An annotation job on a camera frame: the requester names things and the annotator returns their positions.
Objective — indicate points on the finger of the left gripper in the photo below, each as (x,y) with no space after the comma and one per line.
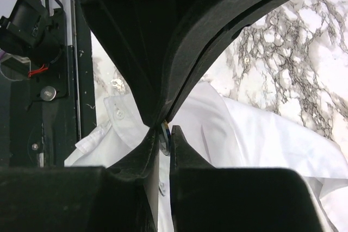
(203,33)
(144,40)

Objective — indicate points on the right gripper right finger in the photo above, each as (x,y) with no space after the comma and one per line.
(205,198)

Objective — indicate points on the white shirt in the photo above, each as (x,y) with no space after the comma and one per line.
(227,133)

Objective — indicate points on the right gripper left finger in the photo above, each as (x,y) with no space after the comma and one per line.
(122,197)

